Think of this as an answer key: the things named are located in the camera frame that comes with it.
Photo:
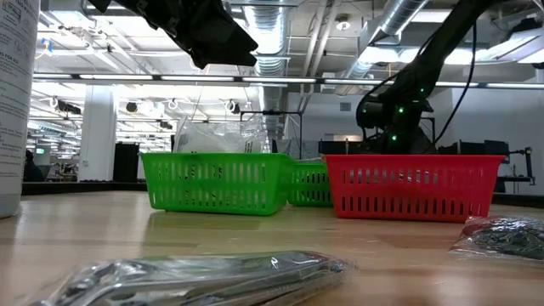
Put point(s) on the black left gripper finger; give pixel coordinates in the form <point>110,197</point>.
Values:
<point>225,30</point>
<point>234,58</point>

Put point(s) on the clear bag of white swabs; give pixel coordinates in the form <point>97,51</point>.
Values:
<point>204,140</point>
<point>259,136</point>

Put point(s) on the bagged silver nail clipper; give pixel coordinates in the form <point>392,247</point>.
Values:
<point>191,276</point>

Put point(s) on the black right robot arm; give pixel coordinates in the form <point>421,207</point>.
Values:
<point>425,64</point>

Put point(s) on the red plastic slotted basket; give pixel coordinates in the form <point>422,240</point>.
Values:
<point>412,163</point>

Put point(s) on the long ceiling light strip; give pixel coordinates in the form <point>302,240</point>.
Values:
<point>276,80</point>

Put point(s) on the green plastic slotted basket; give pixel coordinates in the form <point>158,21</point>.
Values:
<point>212,159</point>
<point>312,168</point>

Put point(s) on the round ceiling detector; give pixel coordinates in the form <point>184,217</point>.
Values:
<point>342,22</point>

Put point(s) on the white column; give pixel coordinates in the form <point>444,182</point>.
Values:
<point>98,136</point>

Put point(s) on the white plastic cup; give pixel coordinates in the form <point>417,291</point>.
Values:
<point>17,127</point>

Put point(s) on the person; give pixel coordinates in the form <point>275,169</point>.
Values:
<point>30,170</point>

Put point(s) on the black stand frame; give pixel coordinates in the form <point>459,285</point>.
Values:
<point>280,113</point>

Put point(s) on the black aluminium table frame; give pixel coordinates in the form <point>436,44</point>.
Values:
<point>85,188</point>

